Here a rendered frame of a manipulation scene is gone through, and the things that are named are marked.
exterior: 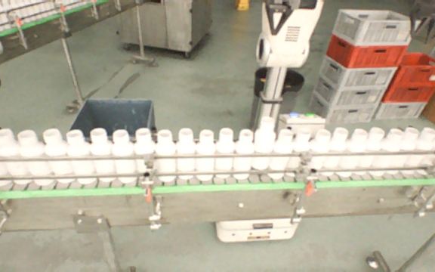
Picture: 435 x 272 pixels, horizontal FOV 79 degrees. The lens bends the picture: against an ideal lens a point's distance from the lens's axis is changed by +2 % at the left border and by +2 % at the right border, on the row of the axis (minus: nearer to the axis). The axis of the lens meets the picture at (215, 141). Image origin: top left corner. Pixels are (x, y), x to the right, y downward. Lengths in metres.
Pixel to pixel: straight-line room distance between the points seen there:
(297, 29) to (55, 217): 1.17
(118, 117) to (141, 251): 0.88
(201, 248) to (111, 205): 1.06
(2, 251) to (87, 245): 0.49
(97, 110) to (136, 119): 0.19
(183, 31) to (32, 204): 3.76
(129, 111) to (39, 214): 0.65
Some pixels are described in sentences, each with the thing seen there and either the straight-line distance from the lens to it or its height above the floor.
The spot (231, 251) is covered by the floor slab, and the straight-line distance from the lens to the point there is 1.85.
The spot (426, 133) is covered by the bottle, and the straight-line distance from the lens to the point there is 1.05.
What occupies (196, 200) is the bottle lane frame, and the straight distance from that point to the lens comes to 0.85.
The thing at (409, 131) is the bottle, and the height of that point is 1.15.
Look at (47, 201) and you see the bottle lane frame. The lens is 0.92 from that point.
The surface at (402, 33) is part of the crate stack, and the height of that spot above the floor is 1.00.
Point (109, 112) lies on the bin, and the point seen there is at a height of 0.87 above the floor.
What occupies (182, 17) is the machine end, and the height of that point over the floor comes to 0.61.
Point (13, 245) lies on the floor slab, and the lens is 2.16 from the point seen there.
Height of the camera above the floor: 1.60
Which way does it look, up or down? 38 degrees down
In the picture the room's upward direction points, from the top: 5 degrees clockwise
